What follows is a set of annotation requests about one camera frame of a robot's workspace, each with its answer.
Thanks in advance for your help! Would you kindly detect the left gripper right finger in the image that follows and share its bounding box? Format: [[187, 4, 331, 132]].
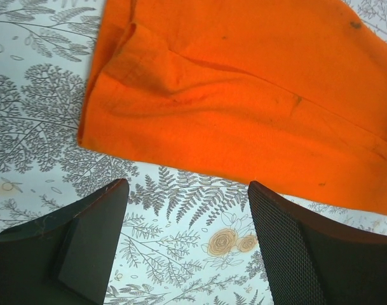
[[248, 181, 387, 304]]

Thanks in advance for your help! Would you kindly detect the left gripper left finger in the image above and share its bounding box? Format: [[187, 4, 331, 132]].
[[0, 179, 129, 304]]

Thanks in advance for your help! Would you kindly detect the orange t shirt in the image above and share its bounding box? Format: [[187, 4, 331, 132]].
[[78, 1, 387, 215]]

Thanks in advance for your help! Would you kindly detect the floral patterned table mat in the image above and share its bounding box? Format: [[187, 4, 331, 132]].
[[0, 0, 387, 305]]

